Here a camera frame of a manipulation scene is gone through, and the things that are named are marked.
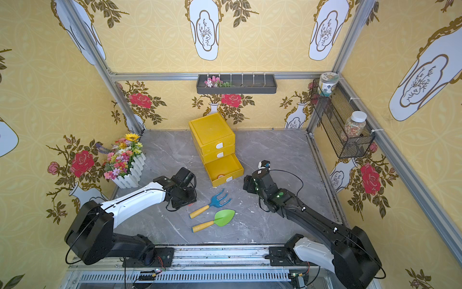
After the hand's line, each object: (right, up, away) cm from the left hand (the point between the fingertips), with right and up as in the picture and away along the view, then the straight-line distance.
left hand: (187, 198), depth 87 cm
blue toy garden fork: (+14, -3, +3) cm, 14 cm away
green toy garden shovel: (+17, -8, -3) cm, 19 cm away
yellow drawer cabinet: (+14, +28, -1) cm, 31 cm away
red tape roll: (+16, +9, +10) cm, 21 cm away
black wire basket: (+75, +44, +6) cm, 87 cm away
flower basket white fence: (-30, +18, 0) cm, 35 cm away
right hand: (+32, +11, -2) cm, 34 cm away
